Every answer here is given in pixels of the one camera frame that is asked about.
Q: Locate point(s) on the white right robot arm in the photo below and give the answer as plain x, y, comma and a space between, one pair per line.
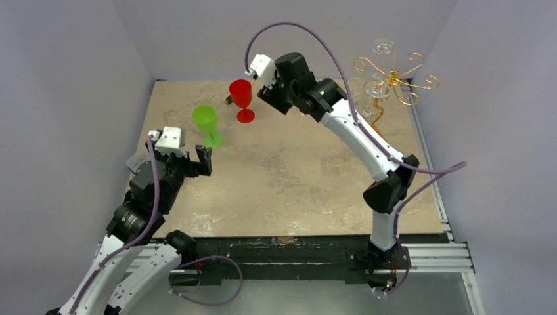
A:
328, 104

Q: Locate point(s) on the clear round wine glass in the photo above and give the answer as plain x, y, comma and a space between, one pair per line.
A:
384, 56

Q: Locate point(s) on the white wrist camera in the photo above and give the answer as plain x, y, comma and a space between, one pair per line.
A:
169, 140
262, 68

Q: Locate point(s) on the clear champagne flute with label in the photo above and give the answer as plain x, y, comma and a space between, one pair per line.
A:
378, 89

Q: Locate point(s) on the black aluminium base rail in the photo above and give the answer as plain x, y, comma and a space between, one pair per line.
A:
346, 258

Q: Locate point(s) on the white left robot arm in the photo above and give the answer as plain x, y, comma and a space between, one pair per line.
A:
157, 179

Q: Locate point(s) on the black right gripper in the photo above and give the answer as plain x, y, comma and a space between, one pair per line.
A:
270, 98

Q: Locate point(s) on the green plastic goblet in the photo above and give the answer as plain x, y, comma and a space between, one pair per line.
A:
205, 119

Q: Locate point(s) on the clear plastic screw box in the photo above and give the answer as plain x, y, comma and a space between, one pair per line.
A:
134, 162

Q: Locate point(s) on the red plastic goblet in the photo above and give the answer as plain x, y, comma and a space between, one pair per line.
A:
241, 93

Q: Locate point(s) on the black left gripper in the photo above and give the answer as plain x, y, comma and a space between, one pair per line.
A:
203, 166

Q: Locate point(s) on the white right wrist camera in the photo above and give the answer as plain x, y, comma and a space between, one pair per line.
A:
262, 68

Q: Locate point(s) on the gold wire glass rack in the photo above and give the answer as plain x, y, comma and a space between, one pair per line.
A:
400, 88

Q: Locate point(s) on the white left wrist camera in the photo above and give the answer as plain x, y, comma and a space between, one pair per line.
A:
169, 140

